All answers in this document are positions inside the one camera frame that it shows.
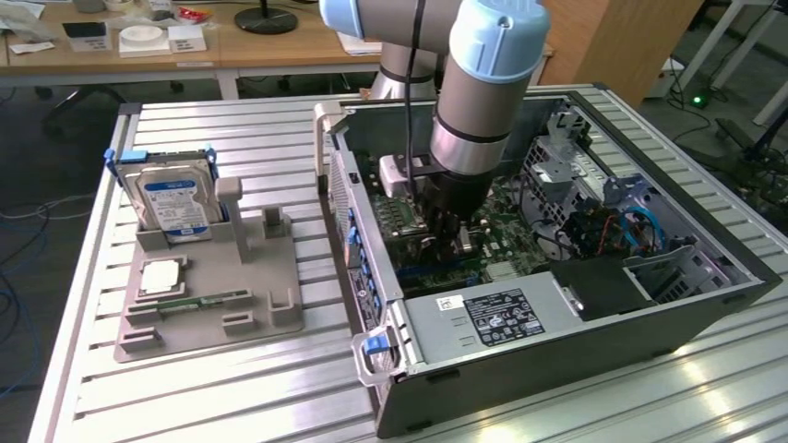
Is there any black lamp base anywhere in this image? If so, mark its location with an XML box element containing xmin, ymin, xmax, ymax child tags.
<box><xmin>233</xmin><ymin>0</ymin><xmax>300</xmax><ymax>35</ymax></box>

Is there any green RAM stick bare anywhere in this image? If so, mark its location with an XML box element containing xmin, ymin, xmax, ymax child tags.
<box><xmin>153</xmin><ymin>293</ymin><xmax>238</xmax><ymax>319</ymax></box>

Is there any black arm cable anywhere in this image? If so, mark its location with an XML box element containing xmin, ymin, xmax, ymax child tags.
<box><xmin>401</xmin><ymin>0</ymin><xmax>430</xmax><ymax>186</ymax></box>

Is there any hard disk drive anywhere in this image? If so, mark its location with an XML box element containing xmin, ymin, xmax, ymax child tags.
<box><xmin>101</xmin><ymin>146</ymin><xmax>217</xmax><ymax>244</ymax></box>

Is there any silver CPU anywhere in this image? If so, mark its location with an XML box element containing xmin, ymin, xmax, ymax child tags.
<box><xmin>136</xmin><ymin>260</ymin><xmax>185</xmax><ymax>296</ymax></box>

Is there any white round holder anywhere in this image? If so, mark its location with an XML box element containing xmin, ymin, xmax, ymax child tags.
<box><xmin>117</xmin><ymin>25</ymin><xmax>172</xmax><ymax>59</ymax></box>

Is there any grey parts rack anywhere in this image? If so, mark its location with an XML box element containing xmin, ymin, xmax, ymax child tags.
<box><xmin>112</xmin><ymin>176</ymin><xmax>306</xmax><ymax>365</ymax></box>

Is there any blue floor cable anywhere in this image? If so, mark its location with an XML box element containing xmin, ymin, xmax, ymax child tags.
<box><xmin>0</xmin><ymin>193</ymin><xmax>52</xmax><ymax>398</ymax></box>

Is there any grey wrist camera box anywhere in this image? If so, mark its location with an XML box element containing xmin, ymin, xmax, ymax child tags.
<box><xmin>378</xmin><ymin>154</ymin><xmax>445</xmax><ymax>200</ymax></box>

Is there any silver chipset heat sink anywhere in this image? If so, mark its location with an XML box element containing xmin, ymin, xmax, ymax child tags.
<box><xmin>485</xmin><ymin>263</ymin><xmax>524</xmax><ymax>282</ymax></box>

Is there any grey power supply unit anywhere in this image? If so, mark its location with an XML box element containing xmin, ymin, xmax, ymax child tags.
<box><xmin>402</xmin><ymin>271</ymin><xmax>584</xmax><ymax>365</ymax></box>

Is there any wooden desk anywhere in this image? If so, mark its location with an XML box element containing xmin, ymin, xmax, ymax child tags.
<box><xmin>0</xmin><ymin>0</ymin><xmax>554</xmax><ymax>101</ymax></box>

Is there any blue SATA wire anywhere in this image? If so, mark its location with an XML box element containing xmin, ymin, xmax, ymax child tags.
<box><xmin>618</xmin><ymin>207</ymin><xmax>668</xmax><ymax>253</ymax></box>

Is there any open black PC case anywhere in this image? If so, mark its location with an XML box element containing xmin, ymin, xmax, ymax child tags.
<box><xmin>313</xmin><ymin>90</ymin><xmax>784</xmax><ymax>439</ymax></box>

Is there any green expansion card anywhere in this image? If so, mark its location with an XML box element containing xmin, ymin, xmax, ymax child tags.
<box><xmin>390</xmin><ymin>221</ymin><xmax>481</xmax><ymax>278</ymax></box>

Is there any clear plastic bag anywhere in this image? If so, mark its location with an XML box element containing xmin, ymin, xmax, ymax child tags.
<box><xmin>0</xmin><ymin>2</ymin><xmax>54</xmax><ymax>42</ymax></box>

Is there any green motherboard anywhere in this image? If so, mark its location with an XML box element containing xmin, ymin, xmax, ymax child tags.
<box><xmin>368</xmin><ymin>154</ymin><xmax>537</xmax><ymax>299</ymax></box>

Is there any silver disk bay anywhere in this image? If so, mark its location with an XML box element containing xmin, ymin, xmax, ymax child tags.
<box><xmin>520</xmin><ymin>133</ymin><xmax>617</xmax><ymax>222</ymax></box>

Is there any white labelled box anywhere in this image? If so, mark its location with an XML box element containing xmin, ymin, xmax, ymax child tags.
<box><xmin>166</xmin><ymin>24</ymin><xmax>206</xmax><ymax>54</ymax></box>

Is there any white paper stack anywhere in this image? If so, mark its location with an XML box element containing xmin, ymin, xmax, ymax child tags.
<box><xmin>334</xmin><ymin>30</ymin><xmax>384</xmax><ymax>56</ymax></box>

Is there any black chair base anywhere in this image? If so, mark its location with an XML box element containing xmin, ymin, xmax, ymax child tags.
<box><xmin>34</xmin><ymin>84</ymin><xmax>128</xmax><ymax>138</ymax></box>

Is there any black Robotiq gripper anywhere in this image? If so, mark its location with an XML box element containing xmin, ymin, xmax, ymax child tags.
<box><xmin>424</xmin><ymin>171</ymin><xmax>493</xmax><ymax>223</ymax></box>

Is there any white box black lid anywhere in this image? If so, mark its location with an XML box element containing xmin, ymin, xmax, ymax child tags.
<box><xmin>60</xmin><ymin>21</ymin><xmax>116</xmax><ymax>54</ymax></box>

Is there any black floor equipment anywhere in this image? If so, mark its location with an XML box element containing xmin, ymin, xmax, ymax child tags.
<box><xmin>713</xmin><ymin>117</ymin><xmax>788</xmax><ymax>209</ymax></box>

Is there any white table frame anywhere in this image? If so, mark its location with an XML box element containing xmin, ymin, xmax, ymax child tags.
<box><xmin>673</xmin><ymin>0</ymin><xmax>788</xmax><ymax>126</ymax></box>

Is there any wooden cabinet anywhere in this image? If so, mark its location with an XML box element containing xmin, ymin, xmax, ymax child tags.
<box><xmin>540</xmin><ymin>0</ymin><xmax>706</xmax><ymax>107</ymax></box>

